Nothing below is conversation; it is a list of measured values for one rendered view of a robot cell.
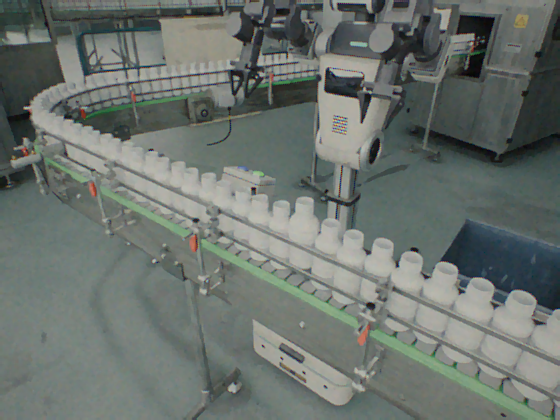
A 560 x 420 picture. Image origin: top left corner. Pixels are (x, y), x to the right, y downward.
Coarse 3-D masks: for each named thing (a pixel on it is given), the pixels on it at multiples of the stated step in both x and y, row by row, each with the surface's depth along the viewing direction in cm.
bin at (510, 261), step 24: (456, 240) 117; (480, 240) 122; (504, 240) 117; (528, 240) 113; (456, 264) 131; (480, 264) 125; (504, 264) 120; (528, 264) 116; (552, 264) 112; (504, 288) 124; (528, 288) 119; (552, 288) 114; (552, 312) 87
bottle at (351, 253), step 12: (348, 240) 75; (360, 240) 74; (348, 252) 76; (360, 252) 76; (348, 264) 76; (360, 264) 76; (336, 276) 80; (348, 276) 77; (348, 288) 79; (360, 288) 81; (336, 300) 82; (348, 300) 81
